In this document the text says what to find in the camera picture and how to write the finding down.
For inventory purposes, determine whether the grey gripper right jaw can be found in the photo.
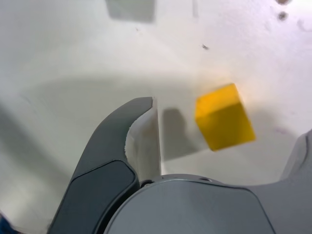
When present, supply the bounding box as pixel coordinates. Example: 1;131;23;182
104;131;312;234

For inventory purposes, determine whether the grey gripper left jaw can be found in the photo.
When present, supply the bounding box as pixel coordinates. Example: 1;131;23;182
47;96;163;234

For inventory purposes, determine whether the yellow cube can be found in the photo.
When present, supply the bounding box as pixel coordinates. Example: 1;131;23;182
194;82;256;152

